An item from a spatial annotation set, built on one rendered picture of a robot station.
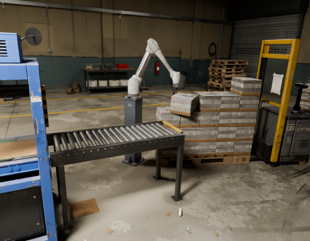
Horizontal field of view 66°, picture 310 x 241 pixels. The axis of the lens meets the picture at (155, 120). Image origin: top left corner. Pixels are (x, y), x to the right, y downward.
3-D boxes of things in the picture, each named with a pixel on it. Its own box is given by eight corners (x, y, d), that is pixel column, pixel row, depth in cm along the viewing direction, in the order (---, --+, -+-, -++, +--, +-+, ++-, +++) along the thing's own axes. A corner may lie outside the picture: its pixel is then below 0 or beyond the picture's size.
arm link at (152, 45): (160, 47, 321) (160, 47, 334) (152, 36, 316) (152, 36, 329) (152, 53, 323) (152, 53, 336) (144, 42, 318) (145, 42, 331)
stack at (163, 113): (154, 155, 390) (156, 105, 366) (222, 153, 408) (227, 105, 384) (158, 167, 353) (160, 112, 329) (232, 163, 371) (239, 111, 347)
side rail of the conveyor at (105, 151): (182, 143, 265) (182, 133, 262) (184, 145, 261) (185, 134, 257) (50, 165, 208) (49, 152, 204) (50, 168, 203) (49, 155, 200)
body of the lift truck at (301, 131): (253, 148, 433) (260, 105, 410) (281, 147, 441) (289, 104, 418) (278, 166, 367) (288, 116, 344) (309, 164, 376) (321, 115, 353)
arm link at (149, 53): (126, 87, 347) (127, 85, 368) (136, 93, 350) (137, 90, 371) (149, 38, 328) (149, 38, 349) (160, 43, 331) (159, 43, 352)
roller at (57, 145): (58, 137, 250) (57, 133, 248) (62, 156, 210) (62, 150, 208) (52, 138, 248) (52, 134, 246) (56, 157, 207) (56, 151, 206)
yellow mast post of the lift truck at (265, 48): (246, 143, 431) (261, 40, 380) (250, 142, 432) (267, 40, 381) (249, 145, 422) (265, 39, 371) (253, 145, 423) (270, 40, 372)
